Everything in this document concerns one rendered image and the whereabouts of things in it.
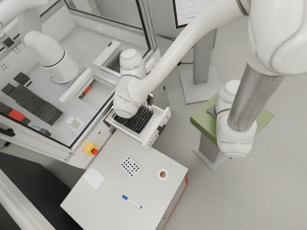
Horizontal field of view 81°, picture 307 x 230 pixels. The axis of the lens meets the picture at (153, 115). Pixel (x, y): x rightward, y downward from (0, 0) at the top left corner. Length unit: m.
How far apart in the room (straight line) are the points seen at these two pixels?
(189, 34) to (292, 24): 0.31
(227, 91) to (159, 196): 0.70
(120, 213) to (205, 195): 0.95
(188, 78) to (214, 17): 1.81
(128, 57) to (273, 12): 0.51
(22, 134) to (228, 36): 2.70
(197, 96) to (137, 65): 1.54
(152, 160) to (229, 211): 0.98
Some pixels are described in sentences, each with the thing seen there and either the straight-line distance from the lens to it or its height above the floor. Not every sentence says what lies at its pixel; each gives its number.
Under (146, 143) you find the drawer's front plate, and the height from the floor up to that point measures 0.92.
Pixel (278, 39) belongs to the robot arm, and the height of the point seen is 1.66.
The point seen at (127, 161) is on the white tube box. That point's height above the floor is 0.80.
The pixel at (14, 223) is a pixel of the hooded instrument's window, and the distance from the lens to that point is 1.26.
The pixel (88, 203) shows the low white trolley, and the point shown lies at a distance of 1.31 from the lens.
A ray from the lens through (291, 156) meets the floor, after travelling 2.19.
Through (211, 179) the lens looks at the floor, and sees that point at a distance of 1.94.
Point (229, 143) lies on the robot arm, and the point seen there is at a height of 1.08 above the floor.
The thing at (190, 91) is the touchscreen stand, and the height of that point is 0.04.
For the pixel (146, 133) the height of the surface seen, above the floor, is 0.84.
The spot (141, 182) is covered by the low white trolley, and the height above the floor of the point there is 0.76.
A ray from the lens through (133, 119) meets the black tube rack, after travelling 1.18.
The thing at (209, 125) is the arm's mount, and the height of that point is 0.86.
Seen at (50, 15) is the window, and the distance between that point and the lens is 0.86.
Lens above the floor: 1.91
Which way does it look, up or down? 61 degrees down
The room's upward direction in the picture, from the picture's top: 22 degrees counter-clockwise
